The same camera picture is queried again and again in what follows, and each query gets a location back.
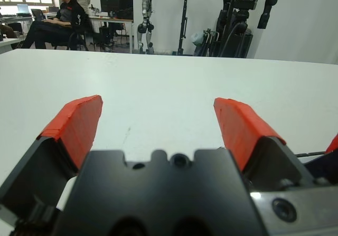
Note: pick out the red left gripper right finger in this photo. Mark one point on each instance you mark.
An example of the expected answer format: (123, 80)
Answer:
(237, 125)

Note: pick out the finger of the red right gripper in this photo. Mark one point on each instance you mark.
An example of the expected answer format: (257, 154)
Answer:
(334, 145)

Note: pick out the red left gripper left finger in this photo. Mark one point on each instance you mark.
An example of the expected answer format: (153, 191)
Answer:
(79, 125)

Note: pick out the folded black chairs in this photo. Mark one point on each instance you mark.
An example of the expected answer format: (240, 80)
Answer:
(211, 46)

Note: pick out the black office chair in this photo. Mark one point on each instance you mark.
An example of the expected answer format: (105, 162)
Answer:
(76, 38)

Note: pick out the pale green bag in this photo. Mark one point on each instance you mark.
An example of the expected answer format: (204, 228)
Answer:
(196, 38)

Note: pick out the person in black clothes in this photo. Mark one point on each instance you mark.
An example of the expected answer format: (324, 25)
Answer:
(52, 24)

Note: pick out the white side table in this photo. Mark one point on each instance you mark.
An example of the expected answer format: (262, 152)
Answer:
(8, 43)

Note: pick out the white desk with monitor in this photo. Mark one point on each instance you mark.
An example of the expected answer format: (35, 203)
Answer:
(111, 19)

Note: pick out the black stand pole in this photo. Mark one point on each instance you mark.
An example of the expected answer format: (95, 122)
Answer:
(183, 22)

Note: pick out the dark open laptop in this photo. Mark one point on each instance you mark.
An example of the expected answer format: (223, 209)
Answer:
(38, 15)

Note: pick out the black computer monitor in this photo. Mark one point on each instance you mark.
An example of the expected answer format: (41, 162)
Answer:
(108, 5)

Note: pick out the open laptop pale screen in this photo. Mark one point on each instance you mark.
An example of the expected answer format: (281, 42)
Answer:
(23, 9)

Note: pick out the white humanoid robot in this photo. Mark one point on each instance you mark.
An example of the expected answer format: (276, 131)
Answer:
(146, 6)

